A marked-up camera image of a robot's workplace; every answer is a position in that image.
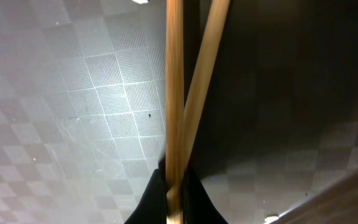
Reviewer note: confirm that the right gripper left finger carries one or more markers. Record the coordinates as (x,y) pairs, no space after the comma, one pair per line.
(152,208)

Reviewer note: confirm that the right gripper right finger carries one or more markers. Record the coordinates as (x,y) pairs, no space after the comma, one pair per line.
(197,206)

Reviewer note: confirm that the wooden chopstick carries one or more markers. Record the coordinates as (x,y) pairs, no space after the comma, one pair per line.
(174,109)
(194,100)

